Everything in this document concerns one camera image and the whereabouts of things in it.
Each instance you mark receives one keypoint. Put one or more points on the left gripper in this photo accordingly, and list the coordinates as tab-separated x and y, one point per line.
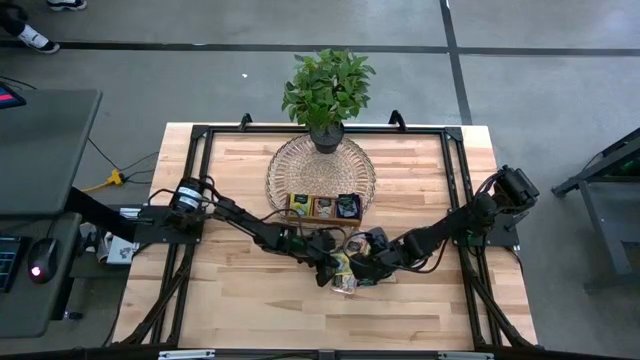
324	247

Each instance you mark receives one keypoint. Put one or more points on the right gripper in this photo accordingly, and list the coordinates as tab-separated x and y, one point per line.
385	257

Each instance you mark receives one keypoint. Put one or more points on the yellow green tea packet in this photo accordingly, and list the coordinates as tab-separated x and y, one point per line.
300	205
341	265

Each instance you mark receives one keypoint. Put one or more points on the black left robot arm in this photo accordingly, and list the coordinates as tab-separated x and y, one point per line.
250	223

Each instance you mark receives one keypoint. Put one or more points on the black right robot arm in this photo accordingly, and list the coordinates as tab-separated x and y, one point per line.
450	226

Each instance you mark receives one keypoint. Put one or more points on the wooden tea box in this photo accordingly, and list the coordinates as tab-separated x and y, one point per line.
325	223

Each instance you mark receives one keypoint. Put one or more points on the round woven placemat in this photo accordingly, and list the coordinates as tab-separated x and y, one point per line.
320	170

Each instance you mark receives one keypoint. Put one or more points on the black clamp lever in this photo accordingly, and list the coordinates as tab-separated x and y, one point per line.
517	221

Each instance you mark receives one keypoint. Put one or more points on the potted green plant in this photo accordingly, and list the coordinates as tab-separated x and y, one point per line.
325	95

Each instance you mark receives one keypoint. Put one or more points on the white printed box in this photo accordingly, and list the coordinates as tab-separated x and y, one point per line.
121	250

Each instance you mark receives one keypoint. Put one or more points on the dark metal stand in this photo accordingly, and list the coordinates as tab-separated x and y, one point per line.
600	227

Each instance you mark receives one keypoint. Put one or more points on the black support bar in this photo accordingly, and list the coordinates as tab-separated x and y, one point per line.
100	212

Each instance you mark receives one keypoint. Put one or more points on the black computer mouse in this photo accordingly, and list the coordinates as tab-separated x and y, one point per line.
42	260

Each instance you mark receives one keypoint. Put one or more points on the dark grey keyboard shelf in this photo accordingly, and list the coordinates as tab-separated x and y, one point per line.
40	310

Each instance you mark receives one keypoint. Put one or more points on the dark grey desk top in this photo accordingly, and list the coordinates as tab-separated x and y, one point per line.
45	150

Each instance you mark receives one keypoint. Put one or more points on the black backlit keyboard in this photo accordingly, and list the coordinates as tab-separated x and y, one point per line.
7	265

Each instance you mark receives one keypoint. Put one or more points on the small dark screen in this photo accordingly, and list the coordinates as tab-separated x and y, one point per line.
10	97

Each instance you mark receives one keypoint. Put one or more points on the person's shoe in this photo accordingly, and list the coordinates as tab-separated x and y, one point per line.
39	41
67	4

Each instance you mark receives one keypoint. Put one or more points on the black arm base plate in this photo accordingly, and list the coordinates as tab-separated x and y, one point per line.
150	234
506	239

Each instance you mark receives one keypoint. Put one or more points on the silver metal bracket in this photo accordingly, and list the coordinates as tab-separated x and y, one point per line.
186	354
466	355

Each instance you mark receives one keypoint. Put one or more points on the black aluminium table frame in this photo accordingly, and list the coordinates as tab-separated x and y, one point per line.
415	130

